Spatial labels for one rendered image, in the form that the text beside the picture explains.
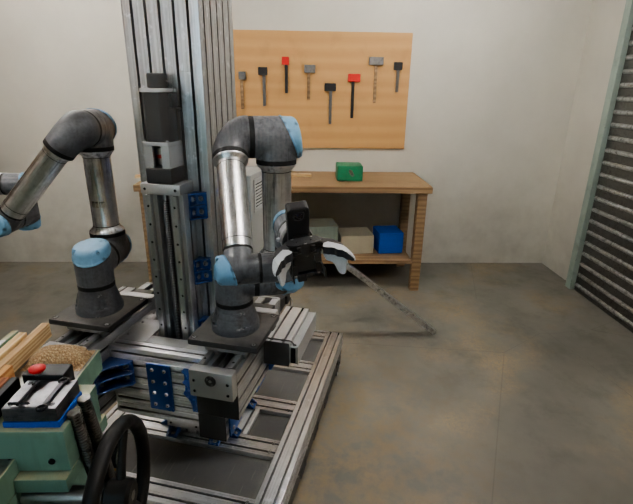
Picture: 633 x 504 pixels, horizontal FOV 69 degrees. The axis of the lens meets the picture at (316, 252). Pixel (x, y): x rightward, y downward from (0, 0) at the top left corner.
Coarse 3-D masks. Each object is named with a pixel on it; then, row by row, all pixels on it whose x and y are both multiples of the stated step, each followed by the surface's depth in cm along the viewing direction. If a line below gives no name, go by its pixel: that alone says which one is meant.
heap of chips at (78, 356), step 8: (64, 344) 114; (40, 352) 110; (48, 352) 110; (56, 352) 110; (64, 352) 110; (72, 352) 111; (80, 352) 113; (88, 352) 115; (32, 360) 109; (40, 360) 109; (48, 360) 109; (56, 360) 109; (64, 360) 109; (72, 360) 110; (80, 360) 111; (24, 368) 110; (80, 368) 110
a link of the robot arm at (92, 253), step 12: (96, 240) 153; (72, 252) 147; (84, 252) 146; (96, 252) 147; (108, 252) 150; (84, 264) 146; (96, 264) 147; (108, 264) 151; (84, 276) 148; (96, 276) 148; (108, 276) 151
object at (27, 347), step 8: (40, 328) 120; (48, 328) 122; (32, 336) 116; (40, 336) 119; (48, 336) 122; (24, 344) 112; (32, 344) 115; (40, 344) 119; (16, 352) 109; (24, 352) 112; (32, 352) 115; (0, 360) 106; (8, 360) 106; (16, 360) 109; (24, 360) 112; (0, 368) 103; (16, 368) 109
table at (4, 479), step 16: (96, 352) 117; (96, 368) 116; (80, 384) 108; (0, 464) 82; (16, 464) 84; (80, 464) 88; (0, 480) 79; (16, 480) 83; (32, 480) 83; (48, 480) 83; (64, 480) 83; (0, 496) 79
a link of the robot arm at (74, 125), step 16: (80, 112) 139; (64, 128) 135; (80, 128) 137; (96, 128) 141; (48, 144) 135; (64, 144) 136; (80, 144) 138; (48, 160) 138; (64, 160) 139; (32, 176) 139; (48, 176) 140; (16, 192) 141; (32, 192) 141; (0, 208) 143; (16, 208) 143; (0, 224) 142; (16, 224) 147
